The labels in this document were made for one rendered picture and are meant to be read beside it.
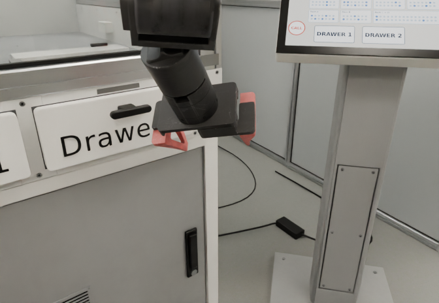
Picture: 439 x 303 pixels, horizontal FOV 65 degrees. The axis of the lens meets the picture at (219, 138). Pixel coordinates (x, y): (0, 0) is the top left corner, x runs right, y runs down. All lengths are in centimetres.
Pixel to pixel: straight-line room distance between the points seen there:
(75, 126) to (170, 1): 37
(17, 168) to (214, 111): 35
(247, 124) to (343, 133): 65
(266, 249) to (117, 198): 105
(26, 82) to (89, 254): 38
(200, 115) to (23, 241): 45
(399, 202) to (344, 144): 92
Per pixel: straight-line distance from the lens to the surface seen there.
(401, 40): 92
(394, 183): 192
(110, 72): 65
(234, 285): 152
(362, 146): 108
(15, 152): 63
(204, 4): 31
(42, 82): 63
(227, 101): 43
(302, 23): 91
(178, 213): 85
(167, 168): 78
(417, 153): 181
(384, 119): 106
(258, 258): 164
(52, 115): 62
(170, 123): 44
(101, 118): 64
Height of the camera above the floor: 110
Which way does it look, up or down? 23 degrees down
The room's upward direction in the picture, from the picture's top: straight up
